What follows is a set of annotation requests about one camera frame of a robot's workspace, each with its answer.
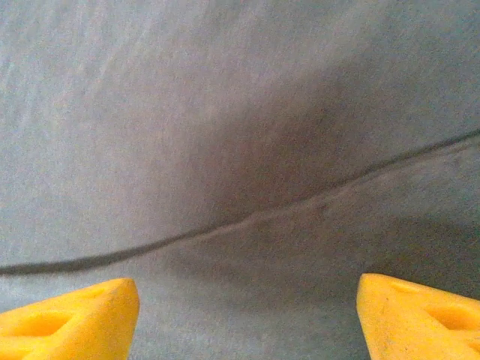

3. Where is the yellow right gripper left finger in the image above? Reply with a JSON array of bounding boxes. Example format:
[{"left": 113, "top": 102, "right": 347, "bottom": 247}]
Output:
[{"left": 0, "top": 277, "right": 141, "bottom": 360}]

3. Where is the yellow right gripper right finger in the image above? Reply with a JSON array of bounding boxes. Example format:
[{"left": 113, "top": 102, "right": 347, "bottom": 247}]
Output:
[{"left": 355, "top": 272, "right": 480, "bottom": 360}]

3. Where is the dark grey t-shirt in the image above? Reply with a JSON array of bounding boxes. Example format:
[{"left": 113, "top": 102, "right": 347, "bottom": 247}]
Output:
[{"left": 0, "top": 0, "right": 480, "bottom": 360}]

